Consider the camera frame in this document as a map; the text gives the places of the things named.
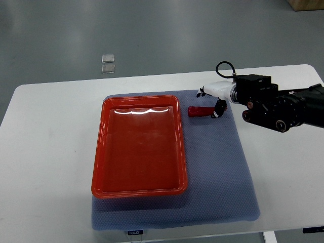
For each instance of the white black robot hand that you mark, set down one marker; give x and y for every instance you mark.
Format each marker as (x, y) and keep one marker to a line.
(224, 91)

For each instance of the red pepper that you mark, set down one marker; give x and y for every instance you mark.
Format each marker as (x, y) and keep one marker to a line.
(198, 111)

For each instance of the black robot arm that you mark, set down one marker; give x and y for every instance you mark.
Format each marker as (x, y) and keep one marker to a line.
(270, 107)

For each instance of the red plastic tray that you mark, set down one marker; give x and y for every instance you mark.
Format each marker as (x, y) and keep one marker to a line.
(140, 148)

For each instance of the blue-grey mesh mat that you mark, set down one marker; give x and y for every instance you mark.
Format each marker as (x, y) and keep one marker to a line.
(220, 186)

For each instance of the cardboard box corner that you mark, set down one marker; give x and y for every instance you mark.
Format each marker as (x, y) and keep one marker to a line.
(306, 5)

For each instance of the lower metal floor plate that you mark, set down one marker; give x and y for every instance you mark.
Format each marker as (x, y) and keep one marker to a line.
(108, 68)

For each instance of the metal floor plate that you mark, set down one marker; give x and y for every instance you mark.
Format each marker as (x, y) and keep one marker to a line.
(108, 58)
(108, 68)

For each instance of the upper metal floor plate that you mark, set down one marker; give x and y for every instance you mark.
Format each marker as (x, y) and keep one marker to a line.
(108, 58)

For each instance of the white table leg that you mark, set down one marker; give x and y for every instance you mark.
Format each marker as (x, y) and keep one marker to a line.
(269, 237)

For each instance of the black table edge label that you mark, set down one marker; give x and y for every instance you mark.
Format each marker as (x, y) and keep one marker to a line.
(313, 230)

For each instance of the black mat brand label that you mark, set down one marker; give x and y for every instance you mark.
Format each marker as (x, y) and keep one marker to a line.
(135, 232)

